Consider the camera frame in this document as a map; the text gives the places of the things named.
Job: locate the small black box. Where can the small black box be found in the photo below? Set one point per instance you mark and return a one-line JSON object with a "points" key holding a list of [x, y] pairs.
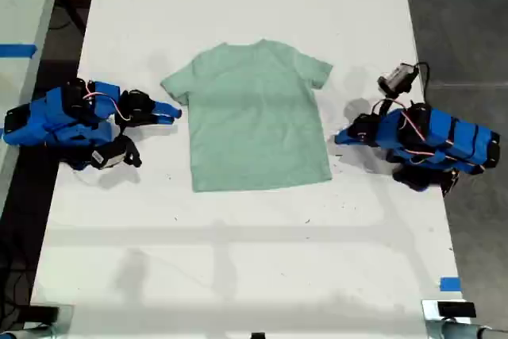
{"points": [[43, 313], [456, 309]]}

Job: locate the black camera box white label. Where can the black camera box white label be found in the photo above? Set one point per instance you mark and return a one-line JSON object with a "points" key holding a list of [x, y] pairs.
{"points": [[106, 157]]}

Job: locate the silver metal clamp bracket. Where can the silver metal clamp bracket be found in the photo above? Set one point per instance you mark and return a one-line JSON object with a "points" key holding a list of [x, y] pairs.
{"points": [[65, 319], [430, 315]]}

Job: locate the pale green T-shirt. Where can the pale green T-shirt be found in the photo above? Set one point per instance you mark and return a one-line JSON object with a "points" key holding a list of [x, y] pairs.
{"points": [[254, 116]]}

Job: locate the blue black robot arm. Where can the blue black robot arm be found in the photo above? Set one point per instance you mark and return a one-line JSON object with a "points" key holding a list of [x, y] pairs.
{"points": [[444, 140], [51, 120]]}

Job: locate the white side table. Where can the white side table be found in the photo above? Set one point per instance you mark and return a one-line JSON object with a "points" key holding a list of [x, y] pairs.
{"points": [[24, 5]]}

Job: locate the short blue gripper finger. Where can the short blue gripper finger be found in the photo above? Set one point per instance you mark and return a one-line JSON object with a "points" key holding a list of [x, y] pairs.
{"points": [[349, 132]]}

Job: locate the short blue tape piece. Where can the short blue tape piece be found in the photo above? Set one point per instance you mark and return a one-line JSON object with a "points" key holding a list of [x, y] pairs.
{"points": [[450, 284]]}

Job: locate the black grey camera box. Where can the black grey camera box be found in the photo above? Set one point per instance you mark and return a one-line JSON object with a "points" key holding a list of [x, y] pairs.
{"points": [[397, 77]]}

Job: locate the wide blue gripper finger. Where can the wide blue gripper finger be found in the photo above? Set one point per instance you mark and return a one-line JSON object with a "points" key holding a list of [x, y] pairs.
{"points": [[168, 109]]}

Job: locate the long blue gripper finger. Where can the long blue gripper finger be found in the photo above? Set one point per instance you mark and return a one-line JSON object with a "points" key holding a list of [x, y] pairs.
{"points": [[349, 141]]}

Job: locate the black camera mount stalk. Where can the black camera mount stalk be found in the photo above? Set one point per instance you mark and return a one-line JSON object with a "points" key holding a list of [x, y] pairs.
{"points": [[132, 152], [387, 105]]}

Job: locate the tiny black block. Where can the tiny black block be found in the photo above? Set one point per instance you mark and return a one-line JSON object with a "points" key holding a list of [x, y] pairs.
{"points": [[258, 336]]}

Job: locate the long blue tape strip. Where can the long blue tape strip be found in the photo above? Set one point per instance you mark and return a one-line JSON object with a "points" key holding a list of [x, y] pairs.
{"points": [[18, 50]]}

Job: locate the slim black blue gripper finger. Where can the slim black blue gripper finger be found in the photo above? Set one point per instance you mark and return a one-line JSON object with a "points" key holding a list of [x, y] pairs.
{"points": [[152, 120]]}

